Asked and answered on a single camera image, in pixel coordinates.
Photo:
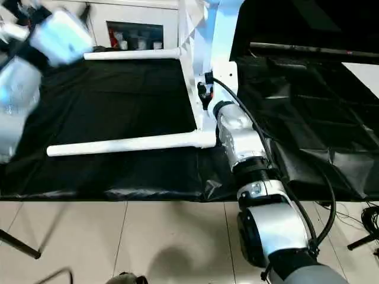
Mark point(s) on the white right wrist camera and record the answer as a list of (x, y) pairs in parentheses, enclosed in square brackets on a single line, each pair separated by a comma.
[(224, 80)]

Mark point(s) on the white board corner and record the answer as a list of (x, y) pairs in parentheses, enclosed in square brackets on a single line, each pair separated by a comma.
[(364, 77)]

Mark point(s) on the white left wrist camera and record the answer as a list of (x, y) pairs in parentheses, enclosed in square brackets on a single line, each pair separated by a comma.
[(62, 35)]

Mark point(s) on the white glass-door cabinet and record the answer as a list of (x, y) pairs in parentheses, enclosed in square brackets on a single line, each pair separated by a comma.
[(142, 21)]

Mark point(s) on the black stand leg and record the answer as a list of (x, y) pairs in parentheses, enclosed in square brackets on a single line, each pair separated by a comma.
[(21, 244)]

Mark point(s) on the black work mat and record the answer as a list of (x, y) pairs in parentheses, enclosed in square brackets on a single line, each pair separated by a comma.
[(106, 100)]

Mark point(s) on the black backdrop cloth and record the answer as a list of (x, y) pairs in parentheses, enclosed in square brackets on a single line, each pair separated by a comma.
[(308, 23)]

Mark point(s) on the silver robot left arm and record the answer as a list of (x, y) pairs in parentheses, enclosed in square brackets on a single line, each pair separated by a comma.
[(18, 100)]

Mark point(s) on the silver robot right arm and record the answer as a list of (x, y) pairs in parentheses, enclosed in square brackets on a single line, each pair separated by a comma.
[(260, 195)]

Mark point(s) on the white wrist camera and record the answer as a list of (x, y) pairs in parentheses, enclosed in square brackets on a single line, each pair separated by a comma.
[(224, 80), (62, 35)]

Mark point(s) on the black tripod leg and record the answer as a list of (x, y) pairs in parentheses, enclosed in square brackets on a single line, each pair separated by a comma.
[(362, 241)]

